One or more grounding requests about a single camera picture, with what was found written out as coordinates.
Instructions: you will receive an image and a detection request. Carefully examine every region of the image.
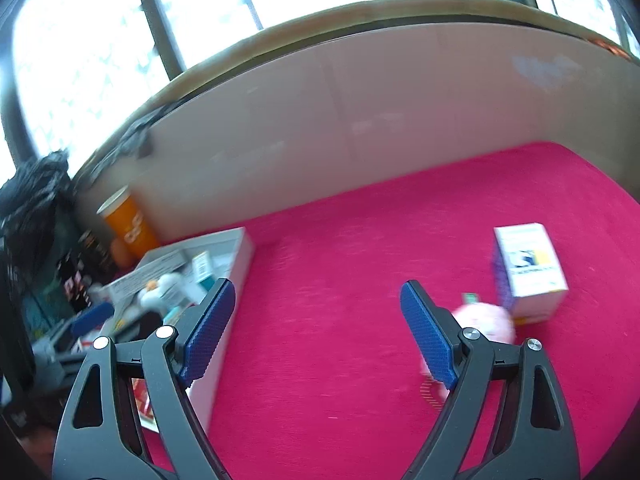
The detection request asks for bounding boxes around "white and purple box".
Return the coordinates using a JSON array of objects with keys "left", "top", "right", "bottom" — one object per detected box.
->
[{"left": 491, "top": 222, "right": 570, "bottom": 325}]

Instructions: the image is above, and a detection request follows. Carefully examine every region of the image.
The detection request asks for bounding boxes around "pink plush toy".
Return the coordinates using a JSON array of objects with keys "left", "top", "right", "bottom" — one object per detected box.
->
[{"left": 420, "top": 302, "right": 517, "bottom": 392}]

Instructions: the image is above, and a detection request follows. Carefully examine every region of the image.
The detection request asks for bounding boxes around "white tray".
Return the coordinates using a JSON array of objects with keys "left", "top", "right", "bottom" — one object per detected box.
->
[{"left": 102, "top": 226, "right": 256, "bottom": 436}]

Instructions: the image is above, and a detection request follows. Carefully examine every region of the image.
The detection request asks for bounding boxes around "grey cloth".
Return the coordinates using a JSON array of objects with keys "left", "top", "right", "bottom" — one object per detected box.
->
[{"left": 95, "top": 105, "right": 156, "bottom": 176}]

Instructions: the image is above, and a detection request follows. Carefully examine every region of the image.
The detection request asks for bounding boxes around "black can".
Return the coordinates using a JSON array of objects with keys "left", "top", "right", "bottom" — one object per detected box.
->
[{"left": 77, "top": 230, "right": 116, "bottom": 277}]

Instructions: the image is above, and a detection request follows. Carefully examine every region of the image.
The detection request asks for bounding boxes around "orange paper cup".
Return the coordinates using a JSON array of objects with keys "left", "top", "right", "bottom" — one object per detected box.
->
[{"left": 96, "top": 185, "right": 161, "bottom": 259}]

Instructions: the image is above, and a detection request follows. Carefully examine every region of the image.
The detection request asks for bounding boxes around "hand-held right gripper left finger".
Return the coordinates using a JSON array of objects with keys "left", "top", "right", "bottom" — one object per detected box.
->
[{"left": 51, "top": 278, "right": 237, "bottom": 480}]

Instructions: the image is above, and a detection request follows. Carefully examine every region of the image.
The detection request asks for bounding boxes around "black plastic bag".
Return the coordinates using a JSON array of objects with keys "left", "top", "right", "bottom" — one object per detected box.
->
[{"left": 0, "top": 152, "right": 77, "bottom": 242}]

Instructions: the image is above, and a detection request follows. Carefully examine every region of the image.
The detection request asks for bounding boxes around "white and teal box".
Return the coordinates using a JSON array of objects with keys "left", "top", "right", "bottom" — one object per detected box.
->
[{"left": 191, "top": 251, "right": 217, "bottom": 286}]

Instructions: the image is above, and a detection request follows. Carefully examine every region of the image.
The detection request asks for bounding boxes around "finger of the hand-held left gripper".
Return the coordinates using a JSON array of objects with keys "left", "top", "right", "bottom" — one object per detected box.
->
[{"left": 70, "top": 301, "right": 116, "bottom": 339}]

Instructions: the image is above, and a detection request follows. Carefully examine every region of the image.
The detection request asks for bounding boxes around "black printed box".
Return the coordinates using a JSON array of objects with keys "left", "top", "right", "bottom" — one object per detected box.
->
[{"left": 55, "top": 255, "right": 94, "bottom": 312}]

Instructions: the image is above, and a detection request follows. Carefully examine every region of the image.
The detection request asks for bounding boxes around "white plush toy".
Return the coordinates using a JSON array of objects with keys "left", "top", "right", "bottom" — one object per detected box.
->
[{"left": 140, "top": 272, "right": 194, "bottom": 317}]

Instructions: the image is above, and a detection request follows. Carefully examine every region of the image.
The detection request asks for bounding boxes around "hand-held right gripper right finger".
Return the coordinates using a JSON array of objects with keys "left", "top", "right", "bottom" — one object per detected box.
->
[{"left": 400, "top": 280, "right": 581, "bottom": 480}]

